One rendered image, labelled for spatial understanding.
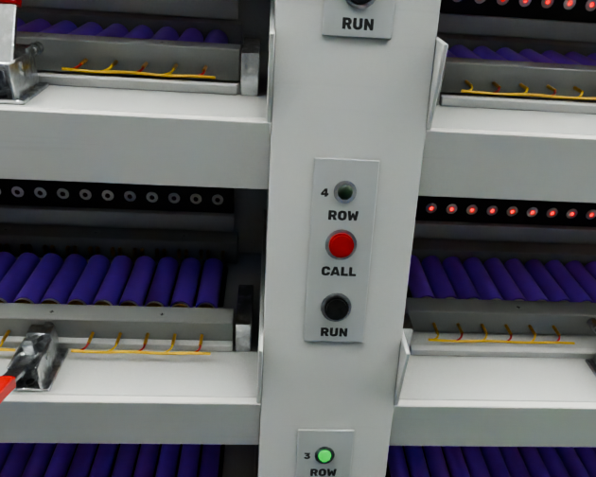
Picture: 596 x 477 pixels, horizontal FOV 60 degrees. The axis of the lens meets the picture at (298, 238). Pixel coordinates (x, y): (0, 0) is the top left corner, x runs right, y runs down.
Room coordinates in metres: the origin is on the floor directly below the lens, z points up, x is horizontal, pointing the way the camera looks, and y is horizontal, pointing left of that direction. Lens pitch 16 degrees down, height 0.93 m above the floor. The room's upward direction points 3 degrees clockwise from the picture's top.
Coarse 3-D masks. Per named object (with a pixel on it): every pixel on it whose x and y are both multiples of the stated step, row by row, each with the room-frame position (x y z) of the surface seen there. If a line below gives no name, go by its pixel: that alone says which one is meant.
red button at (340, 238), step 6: (336, 234) 0.32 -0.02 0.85; (342, 234) 0.32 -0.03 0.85; (330, 240) 0.31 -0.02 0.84; (336, 240) 0.31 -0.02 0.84; (342, 240) 0.31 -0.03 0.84; (348, 240) 0.31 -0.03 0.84; (330, 246) 0.31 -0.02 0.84; (336, 246) 0.31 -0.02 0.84; (342, 246) 0.31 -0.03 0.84; (348, 246) 0.31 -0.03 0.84; (336, 252) 0.31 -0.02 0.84; (342, 252) 0.31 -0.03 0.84; (348, 252) 0.31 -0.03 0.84
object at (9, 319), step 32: (0, 320) 0.35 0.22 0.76; (32, 320) 0.35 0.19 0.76; (64, 320) 0.35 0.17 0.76; (96, 320) 0.36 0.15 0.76; (128, 320) 0.36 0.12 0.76; (160, 320) 0.36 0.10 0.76; (192, 320) 0.36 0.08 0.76; (224, 320) 0.36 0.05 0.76; (96, 352) 0.34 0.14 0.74; (128, 352) 0.34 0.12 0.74; (160, 352) 0.35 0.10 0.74; (192, 352) 0.35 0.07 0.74
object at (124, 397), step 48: (240, 288) 0.40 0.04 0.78; (240, 336) 0.36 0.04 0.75; (96, 384) 0.32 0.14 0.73; (144, 384) 0.33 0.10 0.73; (192, 384) 0.33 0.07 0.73; (240, 384) 0.33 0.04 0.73; (0, 432) 0.31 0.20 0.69; (48, 432) 0.31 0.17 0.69; (96, 432) 0.32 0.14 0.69; (144, 432) 0.32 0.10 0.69; (192, 432) 0.32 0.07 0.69; (240, 432) 0.32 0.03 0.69
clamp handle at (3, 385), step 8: (24, 344) 0.32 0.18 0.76; (32, 344) 0.32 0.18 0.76; (24, 352) 0.32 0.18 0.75; (32, 352) 0.32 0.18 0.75; (24, 360) 0.31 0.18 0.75; (32, 360) 0.31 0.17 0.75; (16, 368) 0.30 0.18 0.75; (24, 368) 0.30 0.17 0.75; (0, 376) 0.29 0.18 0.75; (8, 376) 0.29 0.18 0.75; (16, 376) 0.29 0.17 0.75; (0, 384) 0.27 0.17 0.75; (8, 384) 0.28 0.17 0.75; (0, 392) 0.27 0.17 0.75; (8, 392) 0.28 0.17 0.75; (0, 400) 0.27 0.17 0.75
